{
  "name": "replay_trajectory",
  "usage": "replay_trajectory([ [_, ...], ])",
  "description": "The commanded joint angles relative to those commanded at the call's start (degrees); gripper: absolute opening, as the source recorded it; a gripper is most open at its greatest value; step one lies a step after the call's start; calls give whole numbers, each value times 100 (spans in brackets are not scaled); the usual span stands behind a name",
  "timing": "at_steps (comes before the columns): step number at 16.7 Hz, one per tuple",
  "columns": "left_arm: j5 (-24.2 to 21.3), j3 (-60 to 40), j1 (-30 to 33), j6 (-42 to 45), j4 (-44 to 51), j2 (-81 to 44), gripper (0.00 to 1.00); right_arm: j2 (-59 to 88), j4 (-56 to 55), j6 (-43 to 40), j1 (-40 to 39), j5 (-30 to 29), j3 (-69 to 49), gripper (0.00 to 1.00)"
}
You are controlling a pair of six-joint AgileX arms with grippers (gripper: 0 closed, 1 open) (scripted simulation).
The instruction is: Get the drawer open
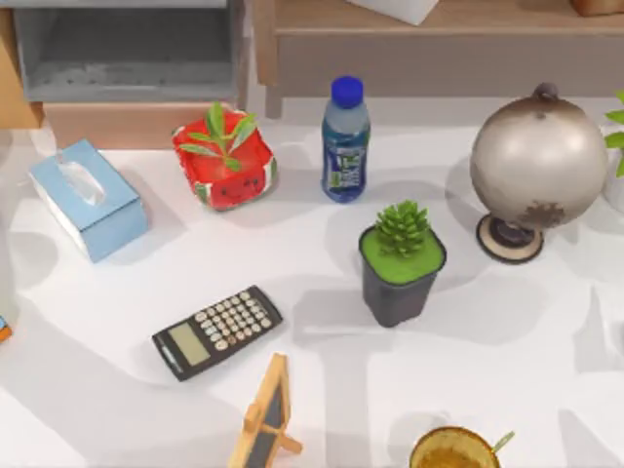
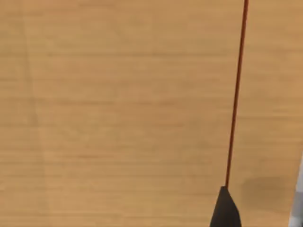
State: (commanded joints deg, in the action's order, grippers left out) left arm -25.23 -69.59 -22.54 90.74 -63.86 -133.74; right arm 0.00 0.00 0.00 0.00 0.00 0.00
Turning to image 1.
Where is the blue water bottle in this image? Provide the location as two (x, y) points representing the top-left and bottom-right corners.
(320, 75), (371, 205)

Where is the red watermelon plant pot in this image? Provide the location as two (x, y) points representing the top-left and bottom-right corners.
(171, 100), (279, 213)

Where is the white plant pot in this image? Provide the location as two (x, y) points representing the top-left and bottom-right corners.
(602, 89), (624, 215)

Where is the black succulent plant pot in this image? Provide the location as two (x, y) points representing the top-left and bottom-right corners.
(358, 200), (449, 329)

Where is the yellow glass cup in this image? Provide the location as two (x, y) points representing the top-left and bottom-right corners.
(408, 425), (516, 468)

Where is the pale wooden drawer front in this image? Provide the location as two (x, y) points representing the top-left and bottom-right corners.
(44, 100), (240, 151)

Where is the white box on shelf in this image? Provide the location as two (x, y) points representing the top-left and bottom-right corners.
(344, 0), (440, 26)

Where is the wooden shelf unit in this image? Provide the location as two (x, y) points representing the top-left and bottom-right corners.
(255, 0), (624, 120)

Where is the wooden cupboard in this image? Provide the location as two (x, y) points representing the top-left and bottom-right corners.
(0, 8), (46, 131)

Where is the light blue tissue box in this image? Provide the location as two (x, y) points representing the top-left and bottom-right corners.
(27, 138), (149, 264)

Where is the black calculator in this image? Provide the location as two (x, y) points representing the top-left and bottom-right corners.
(151, 285), (285, 383)

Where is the wooden framed blackboard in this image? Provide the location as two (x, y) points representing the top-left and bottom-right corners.
(226, 352), (304, 468)

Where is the silver grey globe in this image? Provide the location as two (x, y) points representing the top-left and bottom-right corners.
(469, 82), (610, 265)

